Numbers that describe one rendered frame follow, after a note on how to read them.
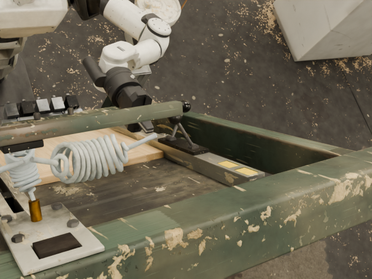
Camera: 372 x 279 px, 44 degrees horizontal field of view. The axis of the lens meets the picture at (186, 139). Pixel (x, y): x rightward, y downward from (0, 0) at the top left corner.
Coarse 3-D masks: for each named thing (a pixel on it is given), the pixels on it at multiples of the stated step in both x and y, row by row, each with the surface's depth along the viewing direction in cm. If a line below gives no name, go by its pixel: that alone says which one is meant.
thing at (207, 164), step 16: (112, 128) 164; (160, 144) 134; (176, 160) 127; (192, 160) 119; (208, 160) 114; (224, 160) 113; (208, 176) 114; (224, 176) 107; (240, 176) 102; (256, 176) 101
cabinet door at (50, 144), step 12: (84, 132) 164; (96, 132) 162; (108, 132) 160; (48, 144) 150; (120, 144) 144; (144, 144) 141; (0, 156) 138; (36, 156) 136; (48, 156) 136; (132, 156) 129; (144, 156) 129; (156, 156) 131; (48, 168) 124; (72, 168) 121; (108, 168) 124; (48, 180) 116
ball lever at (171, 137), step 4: (184, 100) 132; (184, 104) 131; (188, 104) 131; (184, 108) 131; (188, 108) 131; (184, 112) 132; (176, 128) 132; (172, 132) 132; (168, 136) 132; (172, 136) 131; (168, 140) 132; (172, 140) 131
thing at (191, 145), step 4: (176, 116) 116; (180, 116) 117; (168, 120) 117; (172, 120) 116; (176, 120) 116; (180, 120) 117; (172, 124) 117; (176, 124) 117; (180, 124) 119; (180, 128) 119; (184, 132) 119; (184, 136) 120; (188, 136) 121; (188, 140) 121; (188, 144) 123; (192, 144) 121; (196, 144) 121; (192, 148) 121
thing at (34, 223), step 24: (24, 144) 57; (24, 168) 64; (0, 192) 101; (0, 216) 80; (24, 216) 68; (48, 216) 68; (72, 216) 67; (24, 240) 60; (96, 240) 59; (24, 264) 54; (48, 264) 54
